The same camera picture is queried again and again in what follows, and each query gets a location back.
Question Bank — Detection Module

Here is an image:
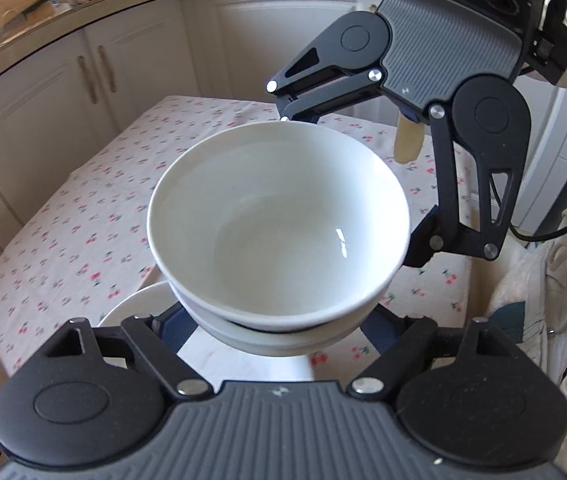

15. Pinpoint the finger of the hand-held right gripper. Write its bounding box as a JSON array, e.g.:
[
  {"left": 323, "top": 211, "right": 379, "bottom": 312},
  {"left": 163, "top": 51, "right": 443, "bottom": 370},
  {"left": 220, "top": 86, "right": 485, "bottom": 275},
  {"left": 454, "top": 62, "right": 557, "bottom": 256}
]
[
  {"left": 266, "top": 16, "right": 388, "bottom": 126},
  {"left": 402, "top": 104, "right": 525, "bottom": 269}
]

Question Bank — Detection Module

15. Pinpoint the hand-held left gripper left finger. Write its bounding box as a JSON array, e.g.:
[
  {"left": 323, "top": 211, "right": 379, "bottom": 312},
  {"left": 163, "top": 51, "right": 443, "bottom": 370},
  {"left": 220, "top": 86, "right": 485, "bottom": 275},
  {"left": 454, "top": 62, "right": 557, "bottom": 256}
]
[{"left": 44, "top": 305, "right": 215, "bottom": 402}]

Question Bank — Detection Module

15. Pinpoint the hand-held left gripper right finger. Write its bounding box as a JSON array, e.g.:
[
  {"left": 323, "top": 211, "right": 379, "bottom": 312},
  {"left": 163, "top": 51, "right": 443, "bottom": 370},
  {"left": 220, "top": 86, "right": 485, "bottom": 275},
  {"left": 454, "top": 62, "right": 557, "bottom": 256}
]
[{"left": 347, "top": 309, "right": 510, "bottom": 402}]

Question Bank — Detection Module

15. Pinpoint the white plate with fruit print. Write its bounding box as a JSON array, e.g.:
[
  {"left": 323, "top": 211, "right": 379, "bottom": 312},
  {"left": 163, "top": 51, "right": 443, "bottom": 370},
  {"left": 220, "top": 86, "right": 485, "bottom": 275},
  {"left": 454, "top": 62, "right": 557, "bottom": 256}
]
[{"left": 98, "top": 280, "right": 314, "bottom": 387}]

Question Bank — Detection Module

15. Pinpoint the white ceramic bowl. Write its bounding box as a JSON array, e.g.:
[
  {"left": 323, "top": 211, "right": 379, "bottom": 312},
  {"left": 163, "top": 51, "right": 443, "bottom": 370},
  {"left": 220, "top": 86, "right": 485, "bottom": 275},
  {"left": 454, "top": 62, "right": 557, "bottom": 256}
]
[
  {"left": 147, "top": 120, "right": 411, "bottom": 332},
  {"left": 170, "top": 270, "right": 380, "bottom": 359}
]

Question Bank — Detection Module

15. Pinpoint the person's right hand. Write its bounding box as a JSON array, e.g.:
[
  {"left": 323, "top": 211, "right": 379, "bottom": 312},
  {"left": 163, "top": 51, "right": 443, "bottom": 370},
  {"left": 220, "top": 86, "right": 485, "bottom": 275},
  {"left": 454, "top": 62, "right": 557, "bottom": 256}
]
[{"left": 394, "top": 112, "right": 423, "bottom": 165}]

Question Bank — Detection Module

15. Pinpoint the cherry print tablecloth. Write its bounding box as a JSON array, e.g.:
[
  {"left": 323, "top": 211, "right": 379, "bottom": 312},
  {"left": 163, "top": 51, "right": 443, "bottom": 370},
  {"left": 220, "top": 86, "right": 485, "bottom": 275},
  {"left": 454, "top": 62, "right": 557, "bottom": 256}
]
[{"left": 0, "top": 95, "right": 475, "bottom": 377}]

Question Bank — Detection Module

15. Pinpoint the person's white jacket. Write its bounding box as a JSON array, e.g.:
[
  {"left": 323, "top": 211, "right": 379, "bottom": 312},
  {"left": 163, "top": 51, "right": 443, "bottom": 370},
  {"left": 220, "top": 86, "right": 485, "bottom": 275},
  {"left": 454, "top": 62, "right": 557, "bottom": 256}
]
[{"left": 486, "top": 200, "right": 567, "bottom": 480}]

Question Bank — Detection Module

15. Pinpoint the stone kitchen countertop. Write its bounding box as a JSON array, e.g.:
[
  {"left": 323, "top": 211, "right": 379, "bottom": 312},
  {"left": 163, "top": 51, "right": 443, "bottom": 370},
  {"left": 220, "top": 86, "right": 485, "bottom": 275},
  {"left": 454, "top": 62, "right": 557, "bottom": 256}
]
[{"left": 0, "top": 0, "right": 381, "bottom": 108}]

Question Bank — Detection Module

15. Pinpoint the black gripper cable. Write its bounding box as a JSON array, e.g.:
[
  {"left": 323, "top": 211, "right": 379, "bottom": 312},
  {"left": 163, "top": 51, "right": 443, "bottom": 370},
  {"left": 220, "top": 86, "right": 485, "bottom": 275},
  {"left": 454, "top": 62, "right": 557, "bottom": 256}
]
[{"left": 495, "top": 169, "right": 567, "bottom": 242}]

